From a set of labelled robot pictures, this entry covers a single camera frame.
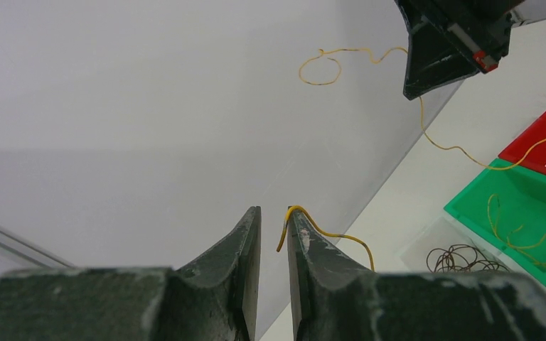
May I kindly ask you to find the clear plastic bin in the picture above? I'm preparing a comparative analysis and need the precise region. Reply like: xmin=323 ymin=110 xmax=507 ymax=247
xmin=397 ymin=214 xmax=521 ymax=273

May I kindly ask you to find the green plastic bin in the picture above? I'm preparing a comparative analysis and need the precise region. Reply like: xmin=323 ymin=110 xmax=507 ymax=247
xmin=444 ymin=158 xmax=546 ymax=287

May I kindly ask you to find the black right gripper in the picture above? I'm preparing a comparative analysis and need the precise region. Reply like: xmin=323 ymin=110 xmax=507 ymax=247
xmin=402 ymin=0 xmax=522 ymax=100

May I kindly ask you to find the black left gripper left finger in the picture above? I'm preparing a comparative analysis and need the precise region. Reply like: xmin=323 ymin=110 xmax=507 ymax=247
xmin=0 ymin=206 xmax=261 ymax=340

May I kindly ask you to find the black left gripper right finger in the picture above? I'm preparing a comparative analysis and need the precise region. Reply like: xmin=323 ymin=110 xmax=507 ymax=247
xmin=286 ymin=208 xmax=546 ymax=340

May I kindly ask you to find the brown cable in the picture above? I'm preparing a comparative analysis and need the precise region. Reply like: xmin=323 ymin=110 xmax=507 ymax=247
xmin=426 ymin=244 xmax=510 ymax=274

